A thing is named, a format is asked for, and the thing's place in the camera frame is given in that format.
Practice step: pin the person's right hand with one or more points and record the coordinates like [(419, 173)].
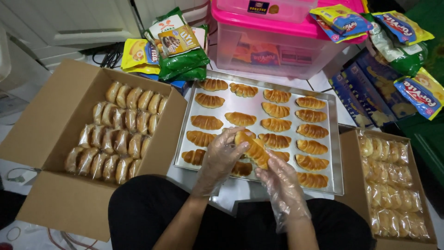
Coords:
[(282, 187)]

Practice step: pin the white cabinet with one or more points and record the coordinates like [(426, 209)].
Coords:
[(69, 24)]

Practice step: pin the person's black trousers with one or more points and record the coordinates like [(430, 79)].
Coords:
[(145, 211)]

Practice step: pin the clear tub with pink lid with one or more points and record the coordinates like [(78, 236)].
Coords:
[(277, 52)]

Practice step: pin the person's right fingers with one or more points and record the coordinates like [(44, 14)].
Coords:
[(270, 172)]

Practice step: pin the rows of baked bread rolls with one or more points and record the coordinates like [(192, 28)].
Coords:
[(240, 119)]

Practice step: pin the rubber band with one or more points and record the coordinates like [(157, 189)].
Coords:
[(7, 234)]

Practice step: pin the silver metal baking tray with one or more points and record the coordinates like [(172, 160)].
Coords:
[(255, 106)]

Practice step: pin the small open cardboard box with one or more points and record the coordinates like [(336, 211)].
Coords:
[(353, 180)]

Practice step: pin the large open cardboard box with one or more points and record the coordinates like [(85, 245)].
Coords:
[(69, 205)]

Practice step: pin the blue printed carton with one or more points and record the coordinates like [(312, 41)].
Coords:
[(348, 100), (369, 93), (385, 81)]

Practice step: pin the person's left hand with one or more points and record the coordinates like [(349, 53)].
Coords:
[(216, 161)]

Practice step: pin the small translucent pink container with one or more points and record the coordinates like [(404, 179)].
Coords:
[(288, 8)]

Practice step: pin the yellow blue margarine packet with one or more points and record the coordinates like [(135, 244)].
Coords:
[(421, 93), (343, 19), (402, 26), (138, 55), (329, 34)]

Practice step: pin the single golden ridged bun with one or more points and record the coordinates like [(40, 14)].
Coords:
[(255, 151)]

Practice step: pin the rows of plastic-wrapped breads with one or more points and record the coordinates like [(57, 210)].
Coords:
[(392, 187), (118, 139)]

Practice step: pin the gold brown powder packet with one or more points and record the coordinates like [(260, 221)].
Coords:
[(178, 40)]

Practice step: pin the green and white flour bag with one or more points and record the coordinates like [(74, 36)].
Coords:
[(182, 62), (402, 55)]

